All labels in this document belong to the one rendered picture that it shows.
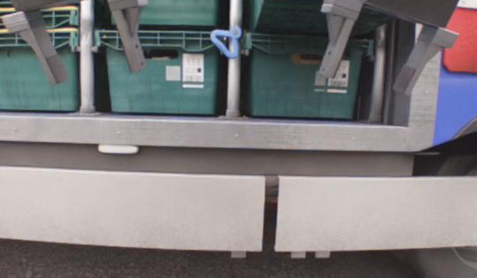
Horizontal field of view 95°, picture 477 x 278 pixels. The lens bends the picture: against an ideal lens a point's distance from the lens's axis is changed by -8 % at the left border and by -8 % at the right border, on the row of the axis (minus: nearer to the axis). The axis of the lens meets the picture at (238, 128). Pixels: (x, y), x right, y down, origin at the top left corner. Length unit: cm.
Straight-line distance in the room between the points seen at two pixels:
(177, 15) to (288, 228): 70
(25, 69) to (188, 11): 56
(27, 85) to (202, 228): 72
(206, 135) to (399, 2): 45
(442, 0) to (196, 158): 55
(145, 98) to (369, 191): 70
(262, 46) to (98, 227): 69
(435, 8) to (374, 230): 56
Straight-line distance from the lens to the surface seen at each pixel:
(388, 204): 76
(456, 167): 102
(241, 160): 62
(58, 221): 81
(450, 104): 81
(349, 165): 69
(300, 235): 70
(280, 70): 76
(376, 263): 134
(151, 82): 79
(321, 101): 80
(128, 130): 64
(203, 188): 63
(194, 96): 76
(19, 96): 103
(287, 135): 60
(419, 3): 39
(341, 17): 36
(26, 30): 44
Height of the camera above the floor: 69
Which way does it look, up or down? 6 degrees down
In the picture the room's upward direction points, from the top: 2 degrees clockwise
